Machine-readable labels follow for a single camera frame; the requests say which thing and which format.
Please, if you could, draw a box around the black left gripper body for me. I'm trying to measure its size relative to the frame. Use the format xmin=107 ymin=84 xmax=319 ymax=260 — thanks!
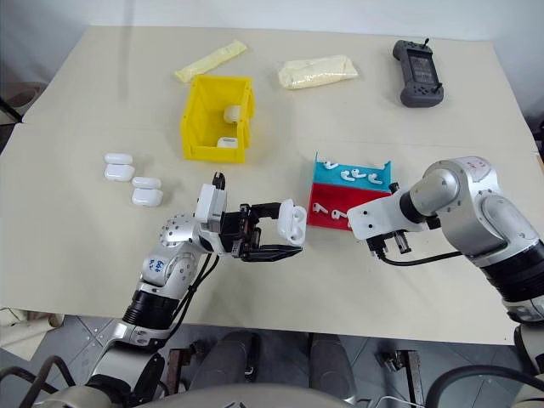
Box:
xmin=218 ymin=203 xmax=263 ymax=263

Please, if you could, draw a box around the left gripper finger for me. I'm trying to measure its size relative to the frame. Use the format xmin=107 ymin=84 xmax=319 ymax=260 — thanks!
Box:
xmin=244 ymin=244 xmax=304 ymax=264
xmin=250 ymin=201 xmax=285 ymax=222

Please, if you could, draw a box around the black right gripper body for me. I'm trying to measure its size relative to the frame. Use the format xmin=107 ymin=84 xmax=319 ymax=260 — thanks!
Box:
xmin=367 ymin=231 xmax=412 ymax=257

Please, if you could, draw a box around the yellow plastic bin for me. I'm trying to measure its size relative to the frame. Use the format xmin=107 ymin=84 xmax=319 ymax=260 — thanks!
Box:
xmin=181 ymin=75 xmax=256 ymax=165

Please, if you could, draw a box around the blue and red earbud tray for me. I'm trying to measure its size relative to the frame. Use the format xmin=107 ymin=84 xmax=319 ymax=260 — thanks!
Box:
xmin=306 ymin=150 xmax=394 ymax=233

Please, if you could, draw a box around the pale yellow filled bag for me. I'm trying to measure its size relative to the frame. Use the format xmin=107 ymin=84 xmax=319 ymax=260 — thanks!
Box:
xmin=278 ymin=54 xmax=360 ymax=91

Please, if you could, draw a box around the long pale yellow packet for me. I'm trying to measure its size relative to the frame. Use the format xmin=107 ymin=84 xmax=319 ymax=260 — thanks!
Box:
xmin=173 ymin=39 xmax=249 ymax=85

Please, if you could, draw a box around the black handheld controller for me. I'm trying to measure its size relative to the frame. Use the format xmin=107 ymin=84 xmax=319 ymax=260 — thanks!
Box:
xmin=391 ymin=37 xmax=446 ymax=108

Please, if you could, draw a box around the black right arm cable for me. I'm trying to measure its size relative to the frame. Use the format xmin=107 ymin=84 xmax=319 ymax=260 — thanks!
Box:
xmin=368 ymin=242 xmax=464 ymax=268

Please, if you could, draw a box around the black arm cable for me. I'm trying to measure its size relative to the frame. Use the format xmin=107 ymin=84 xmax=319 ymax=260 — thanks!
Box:
xmin=368 ymin=242 xmax=464 ymax=268
xmin=167 ymin=251 xmax=221 ymax=337

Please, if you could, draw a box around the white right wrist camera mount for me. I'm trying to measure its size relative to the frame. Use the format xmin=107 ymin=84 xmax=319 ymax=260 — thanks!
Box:
xmin=347 ymin=181 xmax=426 ymax=242

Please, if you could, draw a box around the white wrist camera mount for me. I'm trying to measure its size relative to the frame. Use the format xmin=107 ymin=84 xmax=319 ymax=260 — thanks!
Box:
xmin=347 ymin=181 xmax=426 ymax=242
xmin=194 ymin=172 xmax=231 ymax=235

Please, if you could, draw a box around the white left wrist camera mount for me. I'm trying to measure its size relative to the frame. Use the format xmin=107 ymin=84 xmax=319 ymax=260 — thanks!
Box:
xmin=194 ymin=172 xmax=231 ymax=235

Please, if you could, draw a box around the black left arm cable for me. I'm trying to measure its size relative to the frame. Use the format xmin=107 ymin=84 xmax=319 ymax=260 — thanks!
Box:
xmin=167 ymin=251 xmax=221 ymax=337

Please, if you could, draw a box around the rusty metal bracket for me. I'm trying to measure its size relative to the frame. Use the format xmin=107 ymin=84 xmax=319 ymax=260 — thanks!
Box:
xmin=377 ymin=348 xmax=424 ymax=405
xmin=167 ymin=346 xmax=199 ymax=394

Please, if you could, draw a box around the thick black cable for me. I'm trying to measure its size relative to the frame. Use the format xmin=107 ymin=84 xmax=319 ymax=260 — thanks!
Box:
xmin=424 ymin=365 xmax=544 ymax=408
xmin=0 ymin=355 xmax=86 ymax=396

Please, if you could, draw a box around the thin white cable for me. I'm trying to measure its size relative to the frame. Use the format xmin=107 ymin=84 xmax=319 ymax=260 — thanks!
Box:
xmin=354 ymin=394 xmax=409 ymax=408

